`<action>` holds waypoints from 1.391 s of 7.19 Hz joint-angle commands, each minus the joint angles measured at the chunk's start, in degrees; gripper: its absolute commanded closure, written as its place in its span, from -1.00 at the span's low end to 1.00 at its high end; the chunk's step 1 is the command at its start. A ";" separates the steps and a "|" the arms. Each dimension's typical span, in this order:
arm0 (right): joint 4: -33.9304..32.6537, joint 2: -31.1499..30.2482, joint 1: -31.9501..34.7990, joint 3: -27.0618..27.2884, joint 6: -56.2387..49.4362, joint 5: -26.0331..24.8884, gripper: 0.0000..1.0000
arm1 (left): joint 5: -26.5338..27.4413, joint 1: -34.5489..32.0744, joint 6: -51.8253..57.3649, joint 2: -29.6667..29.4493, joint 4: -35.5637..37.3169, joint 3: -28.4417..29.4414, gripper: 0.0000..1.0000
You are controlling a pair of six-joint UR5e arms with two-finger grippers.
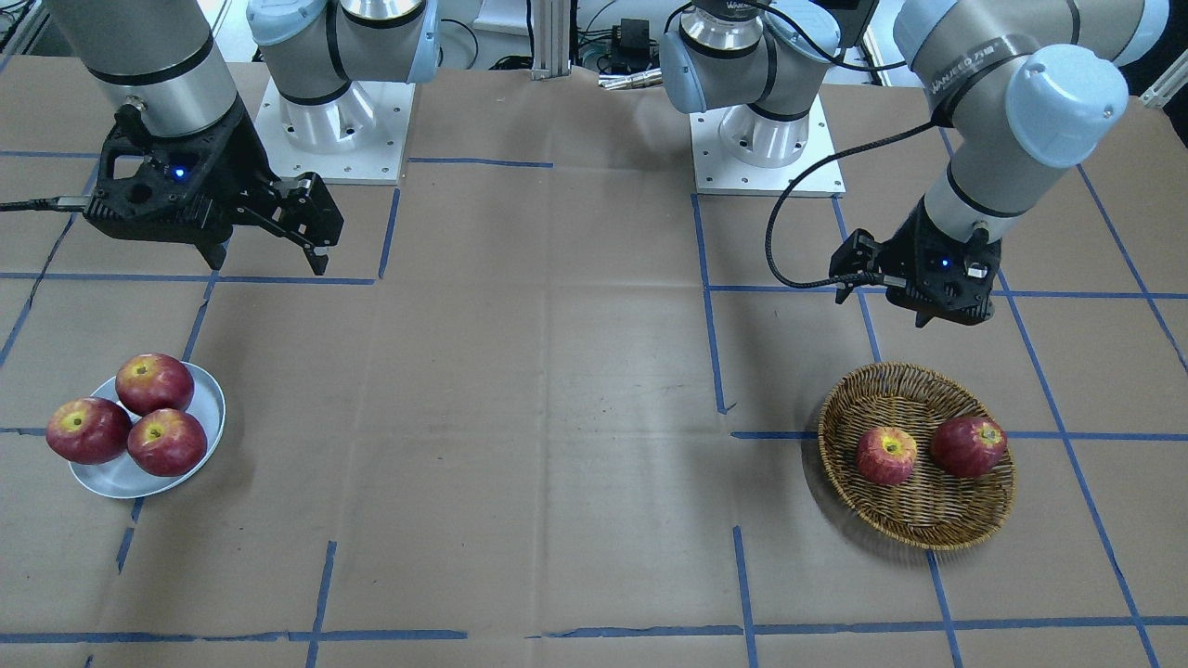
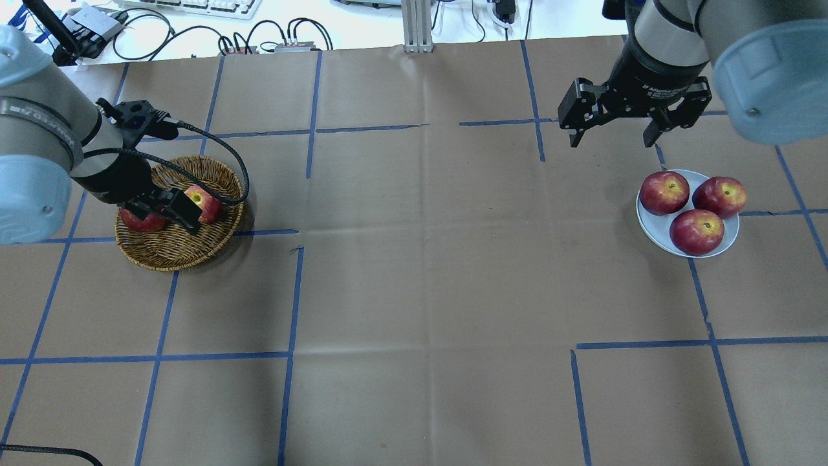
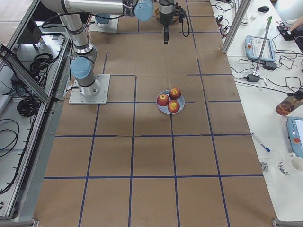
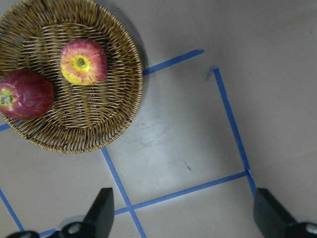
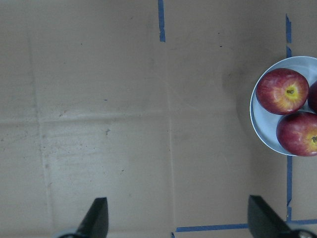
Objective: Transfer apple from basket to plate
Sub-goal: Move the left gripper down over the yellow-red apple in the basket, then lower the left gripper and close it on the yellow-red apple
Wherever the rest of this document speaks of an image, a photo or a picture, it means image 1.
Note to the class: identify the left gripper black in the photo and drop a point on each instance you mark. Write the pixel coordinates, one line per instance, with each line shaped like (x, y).
(910, 243)

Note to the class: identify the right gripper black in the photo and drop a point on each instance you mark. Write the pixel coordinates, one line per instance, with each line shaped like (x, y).
(243, 160)

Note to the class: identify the red yellow apple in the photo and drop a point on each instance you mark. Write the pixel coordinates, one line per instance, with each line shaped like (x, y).
(886, 455)

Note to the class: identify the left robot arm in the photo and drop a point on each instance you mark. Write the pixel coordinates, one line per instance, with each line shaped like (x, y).
(1031, 86)

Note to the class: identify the dark red apple in basket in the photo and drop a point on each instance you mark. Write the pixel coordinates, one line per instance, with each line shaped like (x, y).
(968, 446)

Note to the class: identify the red apple on plate back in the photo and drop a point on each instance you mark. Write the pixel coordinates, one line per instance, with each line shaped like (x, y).
(152, 381)

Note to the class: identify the red apple on plate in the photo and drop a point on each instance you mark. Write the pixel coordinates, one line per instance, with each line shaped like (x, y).
(152, 381)
(88, 430)
(167, 443)

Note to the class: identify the red apple on plate front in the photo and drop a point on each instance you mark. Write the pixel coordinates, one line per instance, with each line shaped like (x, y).
(167, 443)

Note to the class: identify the light blue plate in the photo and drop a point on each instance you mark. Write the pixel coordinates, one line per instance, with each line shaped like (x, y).
(122, 478)

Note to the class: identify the black power adapter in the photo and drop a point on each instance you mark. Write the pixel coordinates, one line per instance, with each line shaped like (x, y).
(631, 46)

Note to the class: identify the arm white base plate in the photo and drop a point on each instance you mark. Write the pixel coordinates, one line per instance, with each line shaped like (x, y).
(358, 139)
(770, 172)

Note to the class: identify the aluminium frame post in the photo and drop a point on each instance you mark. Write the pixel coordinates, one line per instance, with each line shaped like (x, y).
(551, 39)

